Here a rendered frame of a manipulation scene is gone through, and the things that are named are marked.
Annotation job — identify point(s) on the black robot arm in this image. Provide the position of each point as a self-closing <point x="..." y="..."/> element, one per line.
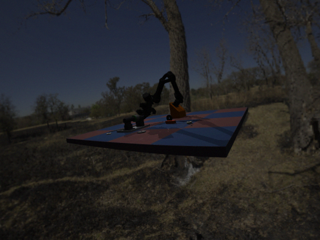
<point x="157" y="96"/>

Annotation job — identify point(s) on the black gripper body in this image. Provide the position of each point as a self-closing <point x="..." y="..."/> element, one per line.
<point x="150" y="109"/>

